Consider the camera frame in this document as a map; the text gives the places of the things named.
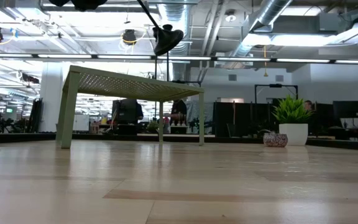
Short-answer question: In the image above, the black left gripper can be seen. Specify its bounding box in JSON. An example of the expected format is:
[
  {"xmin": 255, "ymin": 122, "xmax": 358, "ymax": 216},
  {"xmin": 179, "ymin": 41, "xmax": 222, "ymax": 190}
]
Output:
[{"xmin": 48, "ymin": 0, "xmax": 108, "ymax": 12}]

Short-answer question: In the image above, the candle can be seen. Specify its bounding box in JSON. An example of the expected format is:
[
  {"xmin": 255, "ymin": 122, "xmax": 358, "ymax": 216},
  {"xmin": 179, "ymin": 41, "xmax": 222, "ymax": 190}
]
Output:
[{"xmin": 262, "ymin": 133, "xmax": 289, "ymax": 148}]

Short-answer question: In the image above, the green perforated metal shelf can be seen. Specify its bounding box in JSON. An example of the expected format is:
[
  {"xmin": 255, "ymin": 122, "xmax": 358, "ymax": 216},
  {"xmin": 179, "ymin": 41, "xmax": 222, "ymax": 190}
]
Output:
[{"xmin": 55, "ymin": 64, "xmax": 205, "ymax": 149}]

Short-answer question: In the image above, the white cabinet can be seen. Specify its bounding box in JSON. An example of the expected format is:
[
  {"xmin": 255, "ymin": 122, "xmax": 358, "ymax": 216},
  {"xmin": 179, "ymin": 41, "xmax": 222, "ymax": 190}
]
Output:
[{"xmin": 73, "ymin": 114, "xmax": 90, "ymax": 131}]

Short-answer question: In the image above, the person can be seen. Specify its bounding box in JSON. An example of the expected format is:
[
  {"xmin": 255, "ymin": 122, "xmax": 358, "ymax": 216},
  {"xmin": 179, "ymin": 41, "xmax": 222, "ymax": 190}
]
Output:
[
  {"xmin": 170, "ymin": 99, "xmax": 188, "ymax": 127},
  {"xmin": 135, "ymin": 102, "xmax": 145, "ymax": 122},
  {"xmin": 303, "ymin": 100, "xmax": 316, "ymax": 113}
]

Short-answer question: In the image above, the black standing panel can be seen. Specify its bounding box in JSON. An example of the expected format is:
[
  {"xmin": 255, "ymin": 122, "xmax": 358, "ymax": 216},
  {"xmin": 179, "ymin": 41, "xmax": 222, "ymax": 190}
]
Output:
[{"xmin": 28, "ymin": 98, "xmax": 43, "ymax": 133}]

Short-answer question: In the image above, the black office partition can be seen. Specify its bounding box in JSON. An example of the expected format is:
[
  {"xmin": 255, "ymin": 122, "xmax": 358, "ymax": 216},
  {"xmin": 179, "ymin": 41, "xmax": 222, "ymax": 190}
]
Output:
[{"xmin": 212, "ymin": 101, "xmax": 275, "ymax": 139}]

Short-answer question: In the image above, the green plant in white pot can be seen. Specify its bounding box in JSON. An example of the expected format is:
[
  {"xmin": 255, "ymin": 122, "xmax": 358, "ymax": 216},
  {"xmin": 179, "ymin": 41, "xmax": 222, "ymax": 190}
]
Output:
[{"xmin": 271, "ymin": 95, "xmax": 315, "ymax": 146}]

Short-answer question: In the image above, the black computer monitor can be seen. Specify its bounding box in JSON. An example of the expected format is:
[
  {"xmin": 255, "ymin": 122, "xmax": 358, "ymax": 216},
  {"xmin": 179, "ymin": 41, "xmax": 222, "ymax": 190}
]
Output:
[{"xmin": 332, "ymin": 100, "xmax": 358, "ymax": 119}]

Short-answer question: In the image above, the black background desk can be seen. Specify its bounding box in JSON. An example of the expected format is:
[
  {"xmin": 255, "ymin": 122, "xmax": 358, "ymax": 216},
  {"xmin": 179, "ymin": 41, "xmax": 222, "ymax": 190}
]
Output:
[{"xmin": 308, "ymin": 126, "xmax": 358, "ymax": 143}]

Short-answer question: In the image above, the silver corrugated air duct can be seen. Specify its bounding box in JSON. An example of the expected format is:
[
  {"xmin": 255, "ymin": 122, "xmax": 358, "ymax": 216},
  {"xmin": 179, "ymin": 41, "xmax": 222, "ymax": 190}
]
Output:
[{"xmin": 158, "ymin": 2, "xmax": 195, "ymax": 82}]

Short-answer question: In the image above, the black aluminium table frame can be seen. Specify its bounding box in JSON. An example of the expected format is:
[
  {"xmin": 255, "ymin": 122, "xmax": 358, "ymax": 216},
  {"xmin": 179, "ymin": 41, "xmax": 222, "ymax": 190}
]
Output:
[{"xmin": 0, "ymin": 132, "xmax": 358, "ymax": 153}]

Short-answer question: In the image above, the silver spiral air duct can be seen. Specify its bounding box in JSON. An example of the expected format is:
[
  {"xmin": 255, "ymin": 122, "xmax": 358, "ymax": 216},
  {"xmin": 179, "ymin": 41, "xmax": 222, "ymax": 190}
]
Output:
[{"xmin": 222, "ymin": 0, "xmax": 294, "ymax": 68}]

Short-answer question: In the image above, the yellow hanging cord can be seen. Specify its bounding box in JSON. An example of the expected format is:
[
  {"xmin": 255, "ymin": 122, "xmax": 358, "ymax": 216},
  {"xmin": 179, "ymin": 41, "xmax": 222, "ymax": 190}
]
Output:
[{"xmin": 262, "ymin": 45, "xmax": 269, "ymax": 78}]

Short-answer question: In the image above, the black gantry frame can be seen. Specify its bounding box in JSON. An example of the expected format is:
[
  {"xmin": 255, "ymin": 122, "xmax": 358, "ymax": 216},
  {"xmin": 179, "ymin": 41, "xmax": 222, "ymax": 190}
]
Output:
[{"xmin": 254, "ymin": 83, "xmax": 299, "ymax": 105}]

